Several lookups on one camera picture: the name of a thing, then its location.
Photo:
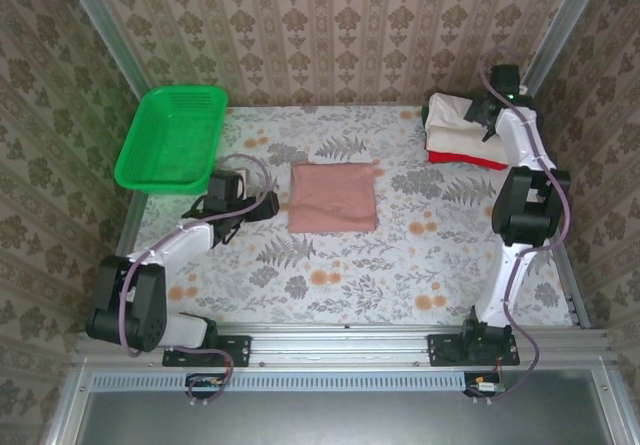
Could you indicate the pink printed t-shirt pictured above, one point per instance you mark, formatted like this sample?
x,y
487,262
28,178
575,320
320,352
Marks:
x,y
332,197

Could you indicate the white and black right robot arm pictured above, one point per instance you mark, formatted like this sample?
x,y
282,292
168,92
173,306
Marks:
x,y
520,135

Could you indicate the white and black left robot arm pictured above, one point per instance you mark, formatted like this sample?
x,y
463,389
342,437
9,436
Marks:
x,y
185,242

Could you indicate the green plastic basket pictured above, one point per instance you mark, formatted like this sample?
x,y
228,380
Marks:
x,y
170,140

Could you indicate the cream folded t-shirt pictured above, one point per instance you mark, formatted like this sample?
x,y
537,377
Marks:
x,y
455,135

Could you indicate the dark green folded t-shirt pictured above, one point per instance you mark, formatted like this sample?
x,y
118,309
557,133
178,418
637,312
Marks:
x,y
425,115

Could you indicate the red folded t-shirt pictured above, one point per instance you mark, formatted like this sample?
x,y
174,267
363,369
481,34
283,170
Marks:
x,y
445,157

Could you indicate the floral tablecloth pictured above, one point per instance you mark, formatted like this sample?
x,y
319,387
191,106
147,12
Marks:
x,y
350,275

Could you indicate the black electronics board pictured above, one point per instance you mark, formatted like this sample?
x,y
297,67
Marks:
x,y
202,382
482,387

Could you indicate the grey metal sheet panel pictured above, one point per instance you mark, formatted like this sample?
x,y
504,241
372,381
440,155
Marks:
x,y
325,420

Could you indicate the aluminium frame post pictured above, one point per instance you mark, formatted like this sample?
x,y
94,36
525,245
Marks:
x,y
97,15
570,15

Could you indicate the aluminium cross rail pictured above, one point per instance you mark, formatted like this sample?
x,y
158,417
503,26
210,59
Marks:
x,y
340,347

